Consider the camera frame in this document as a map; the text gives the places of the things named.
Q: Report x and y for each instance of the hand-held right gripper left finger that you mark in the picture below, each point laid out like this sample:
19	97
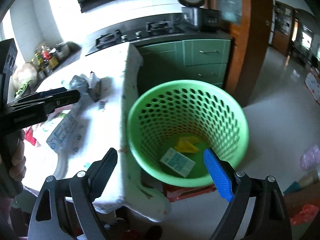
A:
105	172

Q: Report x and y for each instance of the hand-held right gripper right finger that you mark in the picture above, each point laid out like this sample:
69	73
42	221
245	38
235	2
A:
218	175

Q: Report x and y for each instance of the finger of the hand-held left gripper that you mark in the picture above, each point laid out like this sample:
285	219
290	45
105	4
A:
65	98
53	92

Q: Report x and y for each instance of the grey plastic bag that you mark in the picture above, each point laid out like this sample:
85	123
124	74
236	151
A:
78	83

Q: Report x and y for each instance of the white teal box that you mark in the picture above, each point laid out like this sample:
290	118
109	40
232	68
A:
177	161

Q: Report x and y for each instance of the yellow wrapper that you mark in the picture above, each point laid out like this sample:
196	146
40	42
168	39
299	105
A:
186	145

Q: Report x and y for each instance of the green perforated plastic basket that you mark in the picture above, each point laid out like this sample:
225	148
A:
150	100

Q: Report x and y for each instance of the person's left hand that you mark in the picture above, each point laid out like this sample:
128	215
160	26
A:
17	160

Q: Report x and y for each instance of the red plastic wrapper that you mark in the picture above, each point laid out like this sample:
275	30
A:
30	136

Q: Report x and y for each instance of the green vegetables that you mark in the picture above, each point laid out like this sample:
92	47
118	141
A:
22	88

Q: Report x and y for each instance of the pale round melon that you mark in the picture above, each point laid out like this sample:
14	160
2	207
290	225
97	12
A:
25	76

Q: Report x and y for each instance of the group of condiment bottles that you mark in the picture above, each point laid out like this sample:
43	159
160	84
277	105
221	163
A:
45	60

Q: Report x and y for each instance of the white blue tissue packet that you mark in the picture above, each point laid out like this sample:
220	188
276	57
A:
65	135

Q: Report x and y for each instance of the red bag under basket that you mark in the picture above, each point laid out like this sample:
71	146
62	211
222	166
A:
185	193

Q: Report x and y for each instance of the steel pot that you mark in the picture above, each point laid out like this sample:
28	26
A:
62	51

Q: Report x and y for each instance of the white printed tablecloth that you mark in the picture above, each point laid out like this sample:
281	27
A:
110	130

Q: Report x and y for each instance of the cardboard box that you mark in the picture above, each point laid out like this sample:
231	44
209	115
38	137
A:
300	200

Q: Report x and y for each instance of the black gas stove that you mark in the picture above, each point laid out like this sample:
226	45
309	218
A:
130	36

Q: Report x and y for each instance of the orange plastic bag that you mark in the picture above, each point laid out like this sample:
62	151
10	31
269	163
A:
303	215

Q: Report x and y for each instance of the pink plastic bag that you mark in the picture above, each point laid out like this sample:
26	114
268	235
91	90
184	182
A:
311	157

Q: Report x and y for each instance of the green kitchen cabinet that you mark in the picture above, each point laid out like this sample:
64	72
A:
160	65

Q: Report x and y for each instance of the white dotted floor box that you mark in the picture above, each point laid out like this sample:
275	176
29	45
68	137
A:
313	86

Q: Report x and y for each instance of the wooden door with glass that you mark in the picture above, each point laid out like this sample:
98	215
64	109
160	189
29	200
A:
246	42

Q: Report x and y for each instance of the dark display shelf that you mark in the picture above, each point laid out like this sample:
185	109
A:
282	27

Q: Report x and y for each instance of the bright window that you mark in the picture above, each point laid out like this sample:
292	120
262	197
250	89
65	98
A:
307	38

